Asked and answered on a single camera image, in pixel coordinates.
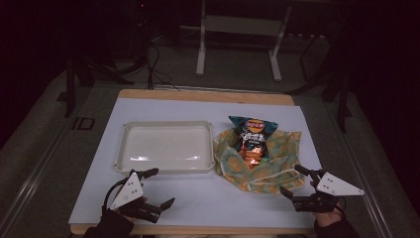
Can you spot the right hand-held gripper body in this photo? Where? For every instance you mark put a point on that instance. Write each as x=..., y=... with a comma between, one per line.
x=333, y=188

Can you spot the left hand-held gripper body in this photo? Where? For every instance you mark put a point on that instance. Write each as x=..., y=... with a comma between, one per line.
x=128, y=193

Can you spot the yellow teal patterned cloth bag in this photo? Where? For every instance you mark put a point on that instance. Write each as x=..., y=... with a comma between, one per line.
x=285, y=148

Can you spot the white plastic tray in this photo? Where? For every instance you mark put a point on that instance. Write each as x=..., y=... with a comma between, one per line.
x=165, y=145

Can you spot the dark teal chip bag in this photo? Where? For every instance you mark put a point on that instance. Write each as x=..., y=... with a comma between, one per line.
x=252, y=132

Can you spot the person's left hand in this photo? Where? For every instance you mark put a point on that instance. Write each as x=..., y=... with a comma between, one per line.
x=133, y=215

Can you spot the person's right hand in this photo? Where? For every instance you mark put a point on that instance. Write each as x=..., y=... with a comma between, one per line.
x=327, y=218

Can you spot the white table mat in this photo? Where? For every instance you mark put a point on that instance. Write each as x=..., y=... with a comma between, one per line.
x=198, y=198

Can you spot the floor socket box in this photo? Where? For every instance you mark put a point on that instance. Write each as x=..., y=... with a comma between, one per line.
x=83, y=123

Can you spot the black stand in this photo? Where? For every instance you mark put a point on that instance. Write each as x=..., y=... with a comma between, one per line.
x=79, y=76
x=336, y=89

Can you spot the wooden table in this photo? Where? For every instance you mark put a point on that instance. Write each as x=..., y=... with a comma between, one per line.
x=204, y=95

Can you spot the white metal desk frame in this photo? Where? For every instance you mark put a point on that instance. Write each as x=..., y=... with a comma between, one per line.
x=244, y=25

